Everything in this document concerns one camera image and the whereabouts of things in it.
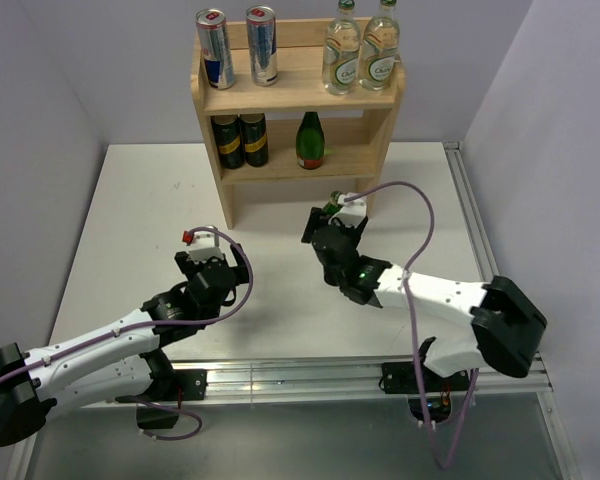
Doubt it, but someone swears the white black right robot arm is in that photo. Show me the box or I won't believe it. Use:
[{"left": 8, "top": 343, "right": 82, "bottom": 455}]
[{"left": 302, "top": 207, "right": 547, "bottom": 390}]

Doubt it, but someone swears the black yellow can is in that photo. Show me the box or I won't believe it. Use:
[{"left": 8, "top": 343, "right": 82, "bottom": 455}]
[
  {"left": 239, "top": 113, "right": 269, "bottom": 167},
  {"left": 211, "top": 115, "right": 244, "bottom": 170}
]

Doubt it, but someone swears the clear glass bottle green cap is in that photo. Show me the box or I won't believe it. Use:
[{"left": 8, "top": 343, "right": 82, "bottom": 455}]
[{"left": 322, "top": 0, "right": 361, "bottom": 95}]

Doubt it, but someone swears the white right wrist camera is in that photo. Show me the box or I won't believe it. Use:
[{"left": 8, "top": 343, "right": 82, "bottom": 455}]
[{"left": 329, "top": 192, "right": 367, "bottom": 228}]

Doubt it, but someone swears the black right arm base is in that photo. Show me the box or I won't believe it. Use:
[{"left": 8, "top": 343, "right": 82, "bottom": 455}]
[{"left": 379, "top": 359, "right": 472, "bottom": 416}]

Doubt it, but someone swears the wooden two-tier shelf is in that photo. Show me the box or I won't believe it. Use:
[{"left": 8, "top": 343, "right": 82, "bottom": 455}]
[{"left": 190, "top": 18, "right": 406, "bottom": 228}]

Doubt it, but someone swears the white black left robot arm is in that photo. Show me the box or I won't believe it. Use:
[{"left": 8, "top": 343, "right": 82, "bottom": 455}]
[{"left": 0, "top": 244, "right": 253, "bottom": 447}]

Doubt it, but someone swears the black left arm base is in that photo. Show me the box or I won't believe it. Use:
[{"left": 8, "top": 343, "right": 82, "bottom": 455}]
[{"left": 136, "top": 369, "right": 207, "bottom": 431}]

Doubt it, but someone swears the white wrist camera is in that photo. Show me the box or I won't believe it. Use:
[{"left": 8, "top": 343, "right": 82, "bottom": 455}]
[
  {"left": 182, "top": 225, "right": 223, "bottom": 263},
  {"left": 329, "top": 192, "right": 367, "bottom": 228}
]

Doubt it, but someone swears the black yellow can left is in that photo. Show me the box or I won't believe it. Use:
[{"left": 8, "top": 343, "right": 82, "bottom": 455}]
[{"left": 211, "top": 115, "right": 244, "bottom": 170}]

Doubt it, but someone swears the blue silver can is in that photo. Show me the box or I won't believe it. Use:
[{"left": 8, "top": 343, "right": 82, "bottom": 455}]
[
  {"left": 196, "top": 8, "right": 235, "bottom": 90},
  {"left": 246, "top": 5, "right": 278, "bottom": 86}
]

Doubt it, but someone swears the aluminium mounting rail frame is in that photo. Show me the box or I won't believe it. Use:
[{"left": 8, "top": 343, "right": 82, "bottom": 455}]
[{"left": 7, "top": 144, "right": 581, "bottom": 479}]

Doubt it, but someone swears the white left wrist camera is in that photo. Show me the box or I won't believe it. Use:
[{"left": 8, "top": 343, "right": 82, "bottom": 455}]
[{"left": 182, "top": 225, "right": 223, "bottom": 263}]

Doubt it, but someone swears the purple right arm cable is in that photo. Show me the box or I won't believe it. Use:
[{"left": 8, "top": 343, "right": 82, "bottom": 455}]
[{"left": 344, "top": 181, "right": 480, "bottom": 470}]

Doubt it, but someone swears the black yellow can right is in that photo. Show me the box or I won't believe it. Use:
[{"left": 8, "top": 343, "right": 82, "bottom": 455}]
[{"left": 239, "top": 113, "right": 269, "bottom": 167}]

